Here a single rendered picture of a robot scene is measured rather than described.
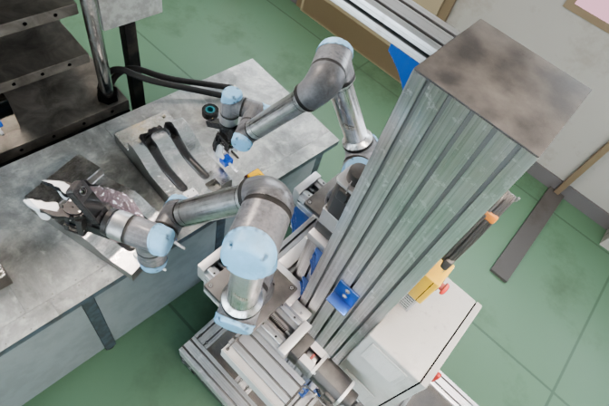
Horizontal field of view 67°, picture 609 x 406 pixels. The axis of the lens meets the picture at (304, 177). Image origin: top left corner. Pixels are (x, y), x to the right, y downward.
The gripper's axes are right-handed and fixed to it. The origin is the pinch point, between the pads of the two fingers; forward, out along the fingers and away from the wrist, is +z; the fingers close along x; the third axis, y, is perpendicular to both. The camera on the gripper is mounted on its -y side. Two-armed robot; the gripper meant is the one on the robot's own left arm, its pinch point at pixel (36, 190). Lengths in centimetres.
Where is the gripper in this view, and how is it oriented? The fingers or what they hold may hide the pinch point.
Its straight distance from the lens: 132.6
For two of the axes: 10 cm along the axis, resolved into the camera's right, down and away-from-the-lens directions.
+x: 2.6, -6.6, 7.1
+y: -2.2, 6.7, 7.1
